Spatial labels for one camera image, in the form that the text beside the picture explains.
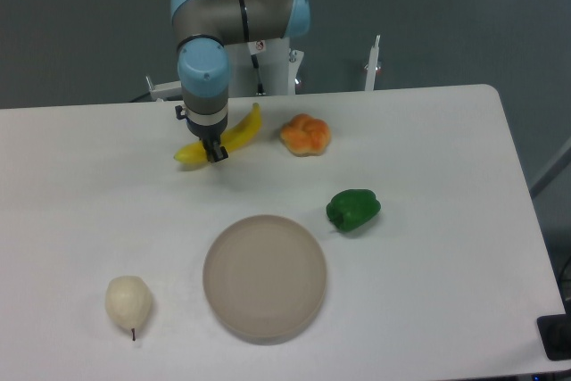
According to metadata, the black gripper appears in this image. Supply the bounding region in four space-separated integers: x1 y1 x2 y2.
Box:
175 104 228 162

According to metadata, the yellow toy banana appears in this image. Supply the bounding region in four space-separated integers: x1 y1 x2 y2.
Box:
174 103 262 166

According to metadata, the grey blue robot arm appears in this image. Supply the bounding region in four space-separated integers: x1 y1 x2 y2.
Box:
170 0 310 163

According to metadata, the orange bread roll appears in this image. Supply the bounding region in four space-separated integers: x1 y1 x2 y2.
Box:
280 113 332 156

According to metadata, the beige round plate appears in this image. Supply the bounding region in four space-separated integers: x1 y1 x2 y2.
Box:
203 214 327 344

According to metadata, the green bell pepper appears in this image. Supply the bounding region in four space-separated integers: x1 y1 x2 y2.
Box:
326 189 381 233

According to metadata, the pale white pear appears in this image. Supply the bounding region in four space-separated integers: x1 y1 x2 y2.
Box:
104 276 153 342

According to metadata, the grey table leg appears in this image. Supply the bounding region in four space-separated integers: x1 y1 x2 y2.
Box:
529 138 570 199

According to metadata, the black device at edge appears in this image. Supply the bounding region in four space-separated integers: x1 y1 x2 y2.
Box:
536 314 570 361

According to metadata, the white metal bracket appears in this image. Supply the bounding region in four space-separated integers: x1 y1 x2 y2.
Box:
145 75 182 101

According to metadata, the black pedestal cable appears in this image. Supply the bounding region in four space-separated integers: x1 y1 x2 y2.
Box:
249 53 265 96

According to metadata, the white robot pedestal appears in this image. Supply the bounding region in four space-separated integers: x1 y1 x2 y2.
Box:
225 37 305 98

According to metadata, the white upright post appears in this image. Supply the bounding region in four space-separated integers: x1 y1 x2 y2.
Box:
364 34 382 91

